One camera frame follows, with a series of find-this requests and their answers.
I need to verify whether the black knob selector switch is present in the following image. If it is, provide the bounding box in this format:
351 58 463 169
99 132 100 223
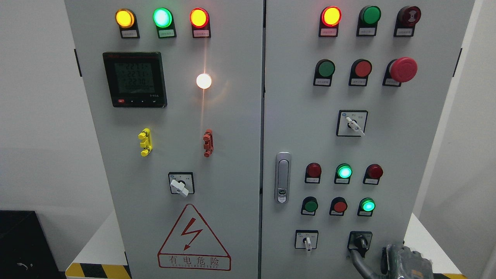
347 231 373 258

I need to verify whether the grey electrical cabinet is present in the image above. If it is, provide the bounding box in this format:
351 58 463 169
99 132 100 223
64 0 475 279

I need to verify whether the red terminal connector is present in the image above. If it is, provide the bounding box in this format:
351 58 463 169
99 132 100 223
203 129 214 158

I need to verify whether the dark red indicator light left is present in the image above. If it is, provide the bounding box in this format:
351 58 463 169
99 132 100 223
305 162 322 184

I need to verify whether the dark red indicator light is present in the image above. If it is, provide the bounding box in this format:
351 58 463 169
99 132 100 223
305 162 322 184
363 163 383 185

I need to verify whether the white glowing indicator light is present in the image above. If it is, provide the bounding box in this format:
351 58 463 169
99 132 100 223
196 73 212 90

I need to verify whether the green push button lower row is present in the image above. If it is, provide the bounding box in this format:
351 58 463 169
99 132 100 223
300 196 319 216

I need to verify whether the green push button row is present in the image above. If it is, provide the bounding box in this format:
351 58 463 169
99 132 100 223
300 196 319 216
312 59 335 87

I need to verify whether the lit green indicator light middle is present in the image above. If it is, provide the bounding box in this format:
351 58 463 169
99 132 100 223
334 163 353 185

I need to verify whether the yellow terminal connector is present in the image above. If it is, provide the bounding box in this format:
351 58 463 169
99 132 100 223
138 128 153 157

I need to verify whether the green push button upper row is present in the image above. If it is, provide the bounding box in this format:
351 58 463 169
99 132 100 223
312 59 335 87

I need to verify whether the red push button lower row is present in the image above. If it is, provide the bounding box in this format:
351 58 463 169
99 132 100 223
329 197 348 217

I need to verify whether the red push button row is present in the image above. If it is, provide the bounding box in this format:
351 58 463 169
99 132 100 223
348 59 372 86
329 197 348 217

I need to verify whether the red electrical hazard sticker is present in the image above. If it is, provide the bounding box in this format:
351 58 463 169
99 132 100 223
157 204 231 271

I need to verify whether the black digital power meter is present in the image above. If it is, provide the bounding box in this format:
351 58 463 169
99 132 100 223
102 52 168 108

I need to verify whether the dark red indicator light right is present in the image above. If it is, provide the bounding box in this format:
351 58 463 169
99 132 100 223
363 163 383 185

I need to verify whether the red-orange indicator light left door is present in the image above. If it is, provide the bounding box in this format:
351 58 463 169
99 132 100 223
189 7 211 38

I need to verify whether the red-orange indicator light door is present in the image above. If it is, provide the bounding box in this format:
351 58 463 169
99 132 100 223
189 7 211 38
319 6 342 37

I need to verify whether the red push button upper row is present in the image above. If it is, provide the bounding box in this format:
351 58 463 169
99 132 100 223
348 59 372 86

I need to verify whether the lit green push button lower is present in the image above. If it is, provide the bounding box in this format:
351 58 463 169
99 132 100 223
357 197 376 217

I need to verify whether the green indicator light top left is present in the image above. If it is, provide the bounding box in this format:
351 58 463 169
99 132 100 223
153 7 177 38

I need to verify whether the red-orange indicator light right door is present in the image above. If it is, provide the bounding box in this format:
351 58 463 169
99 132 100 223
319 6 342 37

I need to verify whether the red emergency stop button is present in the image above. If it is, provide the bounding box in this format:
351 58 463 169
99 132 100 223
382 57 418 87

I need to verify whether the yellow indicator light top left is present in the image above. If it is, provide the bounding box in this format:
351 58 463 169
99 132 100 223
115 9 140 39

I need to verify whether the dark green indicator light top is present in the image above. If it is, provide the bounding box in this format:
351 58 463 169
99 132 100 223
356 5 382 36

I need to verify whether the dark red buzzer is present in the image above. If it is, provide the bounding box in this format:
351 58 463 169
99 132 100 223
393 6 421 37

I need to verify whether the black box lower left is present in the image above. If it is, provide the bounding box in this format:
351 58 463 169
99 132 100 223
0 210 61 279

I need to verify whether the silver door handle lock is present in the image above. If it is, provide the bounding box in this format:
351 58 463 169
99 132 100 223
274 152 292 204

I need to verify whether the white-handled selector switch left door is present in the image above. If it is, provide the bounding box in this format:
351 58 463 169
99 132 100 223
168 172 195 197

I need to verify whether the white-handled selector switch upper right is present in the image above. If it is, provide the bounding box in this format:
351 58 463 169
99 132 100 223
336 110 368 137

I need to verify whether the white-handled selector switch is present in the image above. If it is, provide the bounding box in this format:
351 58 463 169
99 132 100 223
336 110 368 137
294 229 319 252

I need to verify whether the white-handled selector switch lower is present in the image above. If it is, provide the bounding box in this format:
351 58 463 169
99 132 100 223
294 229 319 252

